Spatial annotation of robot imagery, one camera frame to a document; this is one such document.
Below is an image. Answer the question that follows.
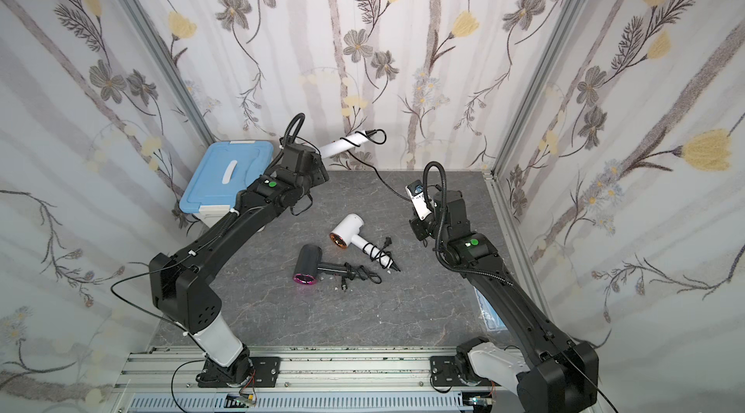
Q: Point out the blue lid storage box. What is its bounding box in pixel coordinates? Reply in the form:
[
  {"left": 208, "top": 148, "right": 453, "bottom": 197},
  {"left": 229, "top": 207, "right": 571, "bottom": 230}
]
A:
[{"left": 178, "top": 141, "right": 274, "bottom": 227}]

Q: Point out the blue face mask pack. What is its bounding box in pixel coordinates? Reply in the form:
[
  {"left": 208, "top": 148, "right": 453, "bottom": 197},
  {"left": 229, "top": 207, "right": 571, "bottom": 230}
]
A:
[{"left": 475, "top": 289, "right": 508, "bottom": 333}]

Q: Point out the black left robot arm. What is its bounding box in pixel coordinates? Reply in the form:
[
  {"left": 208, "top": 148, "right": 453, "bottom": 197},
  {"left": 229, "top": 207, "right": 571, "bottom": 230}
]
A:
[{"left": 146, "top": 150, "right": 329, "bottom": 388}]

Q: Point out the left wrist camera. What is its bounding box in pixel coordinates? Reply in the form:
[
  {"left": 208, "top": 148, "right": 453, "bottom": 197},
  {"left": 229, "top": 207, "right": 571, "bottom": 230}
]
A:
[{"left": 279, "top": 112, "right": 317, "bottom": 175}]

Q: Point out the aluminium rail frame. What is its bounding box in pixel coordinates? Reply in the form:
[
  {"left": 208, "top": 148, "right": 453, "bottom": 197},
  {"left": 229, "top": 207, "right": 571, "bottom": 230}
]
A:
[{"left": 109, "top": 345, "right": 606, "bottom": 413}]

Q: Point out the white hair dryer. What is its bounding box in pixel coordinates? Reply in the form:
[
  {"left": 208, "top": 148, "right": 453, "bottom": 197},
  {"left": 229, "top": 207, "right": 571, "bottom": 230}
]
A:
[
  {"left": 319, "top": 130, "right": 378, "bottom": 159},
  {"left": 329, "top": 213, "right": 401, "bottom": 271}
]

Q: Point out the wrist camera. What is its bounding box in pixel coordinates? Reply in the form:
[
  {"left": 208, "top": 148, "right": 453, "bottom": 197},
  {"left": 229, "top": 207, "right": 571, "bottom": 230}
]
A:
[
  {"left": 405, "top": 180, "right": 433, "bottom": 221},
  {"left": 279, "top": 112, "right": 317, "bottom": 175}
]

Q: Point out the dark grey pink hair dryer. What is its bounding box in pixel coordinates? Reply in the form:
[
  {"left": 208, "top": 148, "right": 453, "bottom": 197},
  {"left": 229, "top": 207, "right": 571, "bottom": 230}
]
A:
[{"left": 292, "top": 244, "right": 349, "bottom": 285}]

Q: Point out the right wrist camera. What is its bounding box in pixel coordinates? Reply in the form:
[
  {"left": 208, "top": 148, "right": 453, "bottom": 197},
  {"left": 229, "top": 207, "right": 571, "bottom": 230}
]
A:
[{"left": 405, "top": 180, "right": 433, "bottom": 221}]

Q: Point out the white vented cable duct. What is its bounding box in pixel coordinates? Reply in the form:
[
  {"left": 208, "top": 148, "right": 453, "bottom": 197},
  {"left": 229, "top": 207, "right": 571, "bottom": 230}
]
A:
[{"left": 124, "top": 392, "right": 473, "bottom": 412}]

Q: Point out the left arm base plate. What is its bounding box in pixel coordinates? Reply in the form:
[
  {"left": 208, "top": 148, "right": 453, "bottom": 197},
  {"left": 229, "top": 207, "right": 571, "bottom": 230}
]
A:
[{"left": 196, "top": 357, "right": 281, "bottom": 388}]

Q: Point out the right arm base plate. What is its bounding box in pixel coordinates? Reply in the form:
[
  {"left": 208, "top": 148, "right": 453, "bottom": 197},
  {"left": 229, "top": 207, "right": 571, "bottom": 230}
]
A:
[{"left": 429, "top": 355, "right": 502, "bottom": 390}]

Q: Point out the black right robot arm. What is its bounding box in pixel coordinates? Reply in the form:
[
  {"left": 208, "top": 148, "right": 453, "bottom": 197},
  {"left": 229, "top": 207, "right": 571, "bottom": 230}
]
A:
[{"left": 409, "top": 215, "right": 601, "bottom": 412}]

